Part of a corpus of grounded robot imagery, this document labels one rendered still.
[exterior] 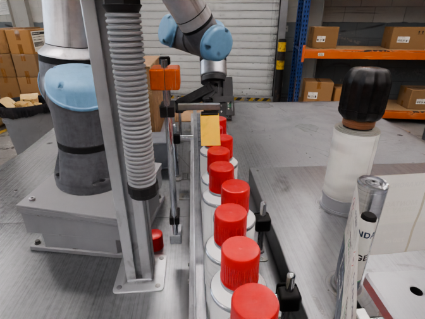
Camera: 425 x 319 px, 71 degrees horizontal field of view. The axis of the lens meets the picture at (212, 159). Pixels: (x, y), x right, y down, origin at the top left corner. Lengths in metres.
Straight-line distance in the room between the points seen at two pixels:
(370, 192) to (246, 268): 0.22
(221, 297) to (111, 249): 0.39
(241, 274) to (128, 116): 0.18
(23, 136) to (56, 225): 2.31
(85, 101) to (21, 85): 3.63
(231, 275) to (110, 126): 0.27
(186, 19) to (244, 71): 4.13
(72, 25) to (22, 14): 5.29
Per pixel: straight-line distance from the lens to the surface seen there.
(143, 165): 0.32
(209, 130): 0.47
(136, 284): 0.59
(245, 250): 0.26
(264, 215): 0.58
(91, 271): 0.64
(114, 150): 0.45
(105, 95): 0.42
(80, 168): 0.64
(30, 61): 4.07
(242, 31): 4.72
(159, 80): 0.44
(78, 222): 0.63
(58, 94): 0.60
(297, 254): 0.57
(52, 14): 0.72
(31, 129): 2.91
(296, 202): 0.71
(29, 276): 0.68
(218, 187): 0.39
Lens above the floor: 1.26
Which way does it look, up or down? 25 degrees down
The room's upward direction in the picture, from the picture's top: straight up
